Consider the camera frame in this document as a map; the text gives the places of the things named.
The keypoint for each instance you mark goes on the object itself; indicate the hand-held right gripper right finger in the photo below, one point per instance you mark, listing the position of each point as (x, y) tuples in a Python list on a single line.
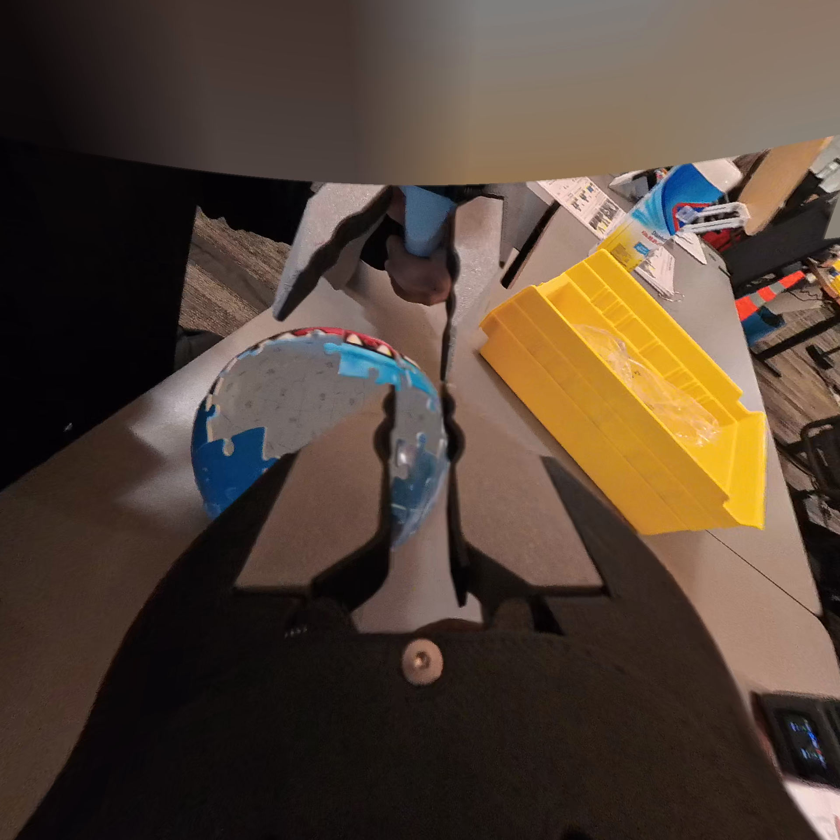
[(518, 525)]

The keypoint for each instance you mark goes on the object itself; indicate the printed paper sheet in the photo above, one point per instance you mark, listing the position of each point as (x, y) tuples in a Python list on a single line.
[(590, 203)]

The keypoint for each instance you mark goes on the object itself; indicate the clear plastic bag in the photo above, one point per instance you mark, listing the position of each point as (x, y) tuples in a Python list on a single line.
[(656, 394)]

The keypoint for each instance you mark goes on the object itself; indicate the black hard case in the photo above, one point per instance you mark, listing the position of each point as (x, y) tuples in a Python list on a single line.
[(800, 735)]

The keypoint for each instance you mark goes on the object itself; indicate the blue and yellow carton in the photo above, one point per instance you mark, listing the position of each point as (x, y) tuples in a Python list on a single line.
[(669, 197)]

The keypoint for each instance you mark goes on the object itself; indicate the yellow plastic bin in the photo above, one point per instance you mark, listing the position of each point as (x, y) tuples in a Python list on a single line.
[(590, 420)]

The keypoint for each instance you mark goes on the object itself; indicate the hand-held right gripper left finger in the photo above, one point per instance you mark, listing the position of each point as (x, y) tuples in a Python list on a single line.
[(315, 512)]

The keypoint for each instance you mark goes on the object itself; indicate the blue cartoon puzzle ball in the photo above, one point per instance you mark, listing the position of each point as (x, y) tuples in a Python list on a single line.
[(295, 394)]

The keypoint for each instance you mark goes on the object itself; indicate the orange white traffic cone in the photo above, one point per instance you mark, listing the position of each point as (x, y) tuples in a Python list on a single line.
[(764, 298)]

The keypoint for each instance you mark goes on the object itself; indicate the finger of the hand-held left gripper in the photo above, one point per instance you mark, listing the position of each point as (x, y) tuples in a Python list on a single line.
[(479, 249), (308, 216)]

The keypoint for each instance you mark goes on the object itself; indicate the person's left hand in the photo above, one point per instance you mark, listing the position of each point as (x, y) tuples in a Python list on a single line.
[(420, 279)]

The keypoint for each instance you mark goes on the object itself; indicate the brown board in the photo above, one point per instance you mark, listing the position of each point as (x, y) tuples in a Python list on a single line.
[(787, 177)]

